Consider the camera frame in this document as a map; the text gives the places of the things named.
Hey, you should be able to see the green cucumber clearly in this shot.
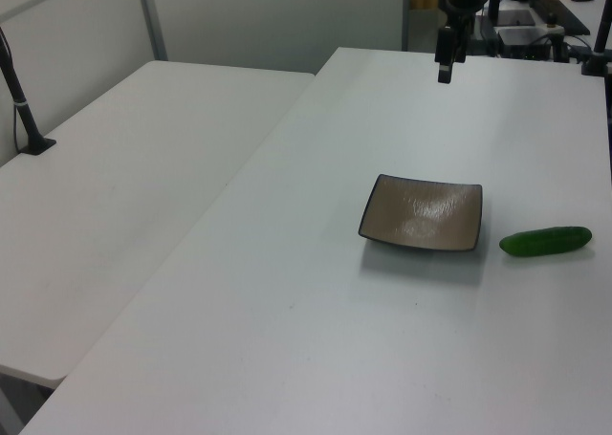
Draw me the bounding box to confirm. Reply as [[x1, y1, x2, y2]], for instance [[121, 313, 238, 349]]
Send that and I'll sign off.
[[499, 226, 593, 258]]

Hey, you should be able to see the square brown ceramic plate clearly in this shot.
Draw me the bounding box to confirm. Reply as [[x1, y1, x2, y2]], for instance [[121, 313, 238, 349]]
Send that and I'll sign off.
[[358, 173, 484, 253]]

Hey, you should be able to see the black electronics box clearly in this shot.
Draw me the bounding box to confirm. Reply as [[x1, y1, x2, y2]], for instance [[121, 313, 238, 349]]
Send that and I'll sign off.
[[495, 23, 552, 61]]

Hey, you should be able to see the black flat desk panel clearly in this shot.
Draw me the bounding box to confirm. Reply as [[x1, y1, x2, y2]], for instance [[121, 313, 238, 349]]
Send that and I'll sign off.
[[538, 0, 592, 35]]

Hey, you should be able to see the black camera stand pole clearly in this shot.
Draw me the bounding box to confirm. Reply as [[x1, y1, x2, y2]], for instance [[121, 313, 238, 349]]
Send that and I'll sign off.
[[0, 26, 57, 157]]

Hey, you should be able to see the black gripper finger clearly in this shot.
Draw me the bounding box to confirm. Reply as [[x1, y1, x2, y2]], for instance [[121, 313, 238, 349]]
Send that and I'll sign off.
[[435, 25, 455, 84], [453, 17, 469, 65]]

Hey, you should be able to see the thin grey stand cable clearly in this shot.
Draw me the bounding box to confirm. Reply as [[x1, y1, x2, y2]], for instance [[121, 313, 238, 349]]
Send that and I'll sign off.
[[12, 102, 25, 154]]

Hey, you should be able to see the white folding side table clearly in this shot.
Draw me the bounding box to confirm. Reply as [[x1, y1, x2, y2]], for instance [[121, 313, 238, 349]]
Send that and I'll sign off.
[[0, 60, 317, 391]]

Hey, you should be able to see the grey partition frame post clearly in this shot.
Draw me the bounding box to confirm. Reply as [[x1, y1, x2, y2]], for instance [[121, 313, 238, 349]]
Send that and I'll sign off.
[[135, 0, 168, 62]]

